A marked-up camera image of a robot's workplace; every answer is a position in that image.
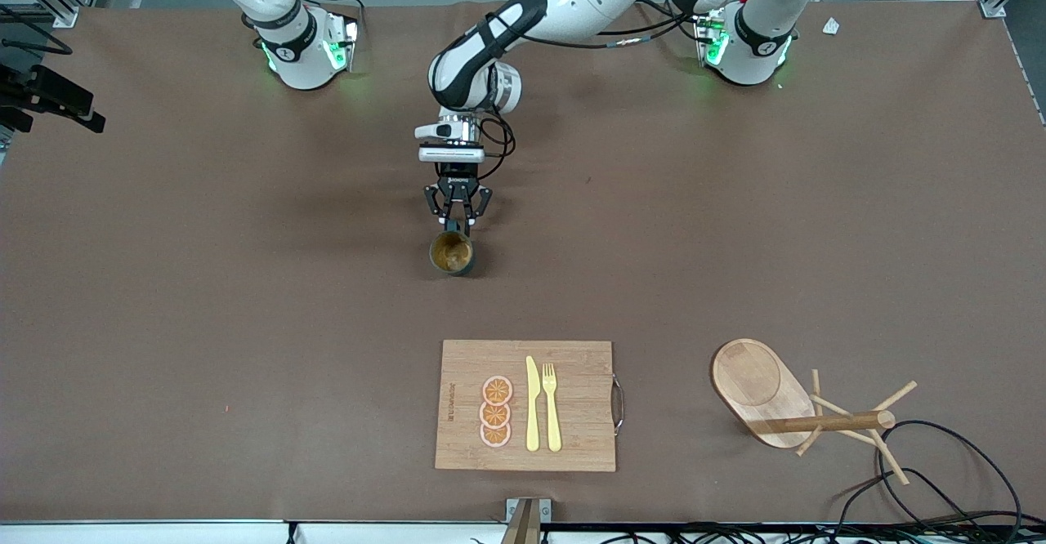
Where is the dark green cup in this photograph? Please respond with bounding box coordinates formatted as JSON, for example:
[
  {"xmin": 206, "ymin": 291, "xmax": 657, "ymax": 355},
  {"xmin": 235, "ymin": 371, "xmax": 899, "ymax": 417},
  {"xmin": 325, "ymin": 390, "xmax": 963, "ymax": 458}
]
[{"xmin": 429, "ymin": 231, "xmax": 476, "ymax": 278}]

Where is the yellow plastic knife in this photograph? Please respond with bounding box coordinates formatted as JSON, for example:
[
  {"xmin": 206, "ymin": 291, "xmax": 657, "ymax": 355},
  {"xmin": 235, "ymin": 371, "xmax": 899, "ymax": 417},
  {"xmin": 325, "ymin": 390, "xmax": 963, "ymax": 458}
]
[{"xmin": 525, "ymin": 355, "xmax": 541, "ymax": 453}]

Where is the brown table cloth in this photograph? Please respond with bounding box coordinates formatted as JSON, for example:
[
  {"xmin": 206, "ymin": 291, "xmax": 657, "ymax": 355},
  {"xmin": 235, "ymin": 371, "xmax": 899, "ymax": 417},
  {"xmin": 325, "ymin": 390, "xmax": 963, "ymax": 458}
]
[{"xmin": 0, "ymin": 0, "xmax": 1046, "ymax": 524}]

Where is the wooden cutting board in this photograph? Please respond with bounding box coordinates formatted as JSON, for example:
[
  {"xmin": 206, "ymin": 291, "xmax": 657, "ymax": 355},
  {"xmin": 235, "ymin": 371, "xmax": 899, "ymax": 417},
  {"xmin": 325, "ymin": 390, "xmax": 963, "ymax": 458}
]
[{"xmin": 435, "ymin": 340, "xmax": 617, "ymax": 473}]

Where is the yellow plastic fork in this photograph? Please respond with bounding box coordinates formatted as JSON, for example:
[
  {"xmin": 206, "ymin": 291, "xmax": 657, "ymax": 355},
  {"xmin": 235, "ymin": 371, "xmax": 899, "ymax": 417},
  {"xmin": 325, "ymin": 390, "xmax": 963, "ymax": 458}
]
[{"xmin": 542, "ymin": 363, "xmax": 562, "ymax": 453}]

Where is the wooden mug tree stand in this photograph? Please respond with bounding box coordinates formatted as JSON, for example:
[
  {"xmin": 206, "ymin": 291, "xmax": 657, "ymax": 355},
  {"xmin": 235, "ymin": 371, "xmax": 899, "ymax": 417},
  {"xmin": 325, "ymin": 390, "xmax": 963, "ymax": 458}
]
[{"xmin": 711, "ymin": 338, "xmax": 919, "ymax": 486}]

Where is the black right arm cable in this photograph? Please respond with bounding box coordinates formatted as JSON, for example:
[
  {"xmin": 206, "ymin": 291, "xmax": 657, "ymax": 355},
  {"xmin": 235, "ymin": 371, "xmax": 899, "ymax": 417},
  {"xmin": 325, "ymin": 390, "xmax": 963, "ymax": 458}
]
[{"xmin": 0, "ymin": 3, "xmax": 74, "ymax": 56}]

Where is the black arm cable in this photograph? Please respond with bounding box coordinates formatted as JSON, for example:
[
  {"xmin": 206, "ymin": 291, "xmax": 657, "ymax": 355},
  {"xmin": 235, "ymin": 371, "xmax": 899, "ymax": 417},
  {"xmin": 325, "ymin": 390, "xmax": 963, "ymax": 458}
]
[
  {"xmin": 476, "ymin": 13, "xmax": 705, "ymax": 181},
  {"xmin": 0, "ymin": 3, "xmax": 74, "ymax": 56}
]

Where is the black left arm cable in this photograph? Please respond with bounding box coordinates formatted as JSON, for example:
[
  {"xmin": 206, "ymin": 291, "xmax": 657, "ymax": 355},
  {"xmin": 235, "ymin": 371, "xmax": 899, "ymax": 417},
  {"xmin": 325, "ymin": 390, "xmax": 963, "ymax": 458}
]
[{"xmin": 476, "ymin": 13, "xmax": 705, "ymax": 181}]

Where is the metal bracket with wooden bar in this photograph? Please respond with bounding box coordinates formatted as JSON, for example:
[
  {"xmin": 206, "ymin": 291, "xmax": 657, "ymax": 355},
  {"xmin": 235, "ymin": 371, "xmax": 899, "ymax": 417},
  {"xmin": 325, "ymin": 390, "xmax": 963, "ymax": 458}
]
[{"xmin": 503, "ymin": 497, "xmax": 552, "ymax": 544}]

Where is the white table edge rail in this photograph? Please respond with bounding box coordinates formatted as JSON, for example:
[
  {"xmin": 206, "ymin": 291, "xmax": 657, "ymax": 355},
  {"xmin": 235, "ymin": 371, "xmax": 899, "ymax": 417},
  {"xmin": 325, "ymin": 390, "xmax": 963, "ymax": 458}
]
[{"xmin": 0, "ymin": 519, "xmax": 1046, "ymax": 544}]

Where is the black looping cable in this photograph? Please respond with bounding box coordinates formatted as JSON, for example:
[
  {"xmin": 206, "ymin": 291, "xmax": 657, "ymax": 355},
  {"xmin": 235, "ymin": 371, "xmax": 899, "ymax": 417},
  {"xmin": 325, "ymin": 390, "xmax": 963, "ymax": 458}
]
[{"xmin": 834, "ymin": 420, "xmax": 1024, "ymax": 528}]

